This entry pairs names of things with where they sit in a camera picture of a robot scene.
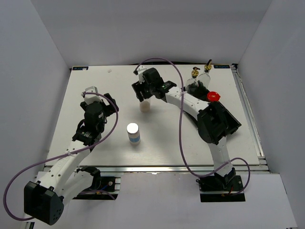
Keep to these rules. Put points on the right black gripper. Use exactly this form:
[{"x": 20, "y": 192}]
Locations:
[{"x": 139, "y": 88}]

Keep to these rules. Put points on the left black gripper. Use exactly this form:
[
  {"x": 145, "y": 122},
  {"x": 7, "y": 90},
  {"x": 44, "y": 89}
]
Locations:
[{"x": 110, "y": 109}]

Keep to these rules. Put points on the clear silver-lid spice jar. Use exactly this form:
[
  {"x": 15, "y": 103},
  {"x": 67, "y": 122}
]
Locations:
[{"x": 145, "y": 106}]

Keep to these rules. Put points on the red-lid dark sauce jar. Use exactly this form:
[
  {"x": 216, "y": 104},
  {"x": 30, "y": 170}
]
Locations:
[{"x": 213, "y": 96}]

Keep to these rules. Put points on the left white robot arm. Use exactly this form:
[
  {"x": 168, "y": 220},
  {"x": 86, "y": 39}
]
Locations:
[{"x": 46, "y": 198}]

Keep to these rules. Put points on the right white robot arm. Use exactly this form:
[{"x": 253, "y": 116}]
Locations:
[{"x": 170, "y": 93}]

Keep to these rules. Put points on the blue table logo sticker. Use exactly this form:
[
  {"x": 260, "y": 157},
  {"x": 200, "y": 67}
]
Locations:
[{"x": 80, "y": 68}]

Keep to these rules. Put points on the blue-label silver-lid shaker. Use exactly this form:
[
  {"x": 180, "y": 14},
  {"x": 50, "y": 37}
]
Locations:
[{"x": 133, "y": 133}]

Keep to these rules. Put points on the black plastic organizer tray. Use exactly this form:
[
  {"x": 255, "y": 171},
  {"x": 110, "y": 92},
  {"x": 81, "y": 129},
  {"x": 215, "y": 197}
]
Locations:
[{"x": 215, "y": 121}]

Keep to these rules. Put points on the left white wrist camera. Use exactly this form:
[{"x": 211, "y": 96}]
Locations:
[{"x": 90, "y": 95}]

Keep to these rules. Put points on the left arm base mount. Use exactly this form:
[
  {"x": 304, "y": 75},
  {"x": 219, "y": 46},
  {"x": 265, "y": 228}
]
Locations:
[{"x": 103, "y": 187}]

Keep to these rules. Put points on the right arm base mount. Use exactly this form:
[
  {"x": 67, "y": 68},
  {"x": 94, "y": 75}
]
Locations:
[{"x": 212, "y": 190}]

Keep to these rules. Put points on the aluminium table frame rail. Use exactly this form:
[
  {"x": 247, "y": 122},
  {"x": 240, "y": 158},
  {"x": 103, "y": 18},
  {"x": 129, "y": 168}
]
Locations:
[{"x": 167, "y": 143}]

